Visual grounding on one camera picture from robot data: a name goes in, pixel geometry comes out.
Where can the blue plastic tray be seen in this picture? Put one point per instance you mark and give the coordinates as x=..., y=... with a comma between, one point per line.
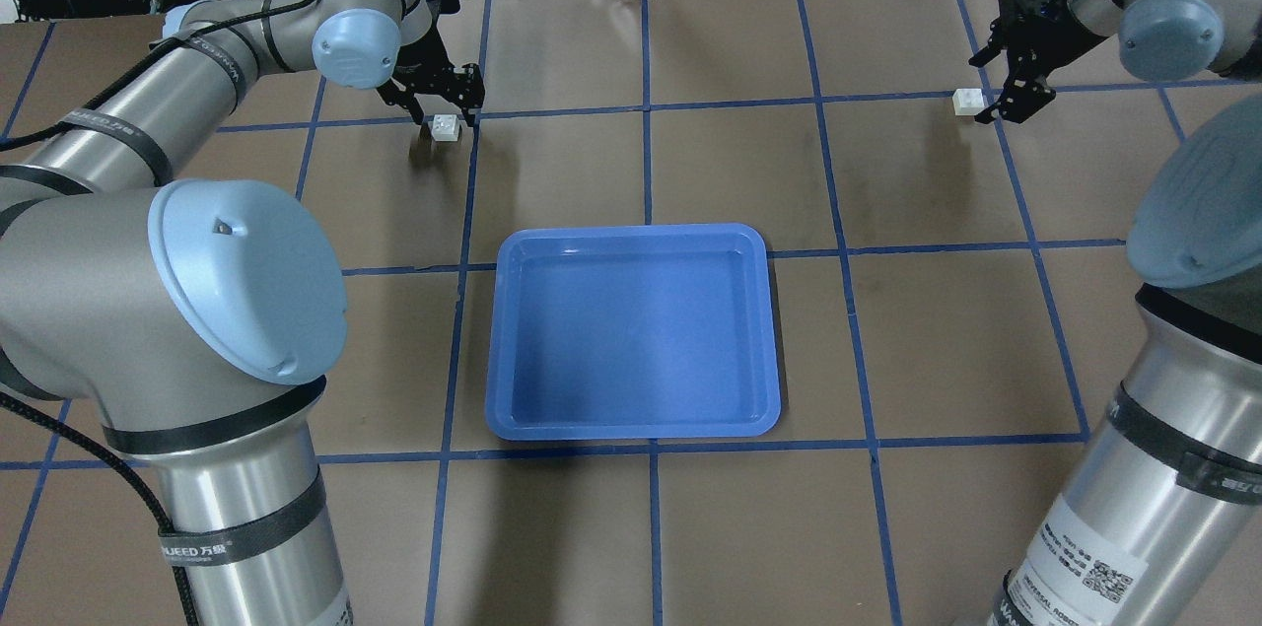
x=633, y=332

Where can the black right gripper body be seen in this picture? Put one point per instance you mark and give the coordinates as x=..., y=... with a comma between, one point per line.
x=1049, y=23

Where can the white block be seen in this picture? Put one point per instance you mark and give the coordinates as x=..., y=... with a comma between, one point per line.
x=445, y=128
x=968, y=102

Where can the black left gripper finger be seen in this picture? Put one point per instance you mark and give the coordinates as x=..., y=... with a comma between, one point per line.
x=403, y=98
x=470, y=92

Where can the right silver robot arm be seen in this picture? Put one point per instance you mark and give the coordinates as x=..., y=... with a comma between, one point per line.
x=1170, y=477

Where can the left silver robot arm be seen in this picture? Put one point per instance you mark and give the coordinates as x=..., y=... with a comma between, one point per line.
x=180, y=329

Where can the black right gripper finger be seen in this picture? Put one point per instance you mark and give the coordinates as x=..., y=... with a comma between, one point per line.
x=1018, y=101
x=996, y=43

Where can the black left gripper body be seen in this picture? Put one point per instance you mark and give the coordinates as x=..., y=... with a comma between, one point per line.
x=425, y=63

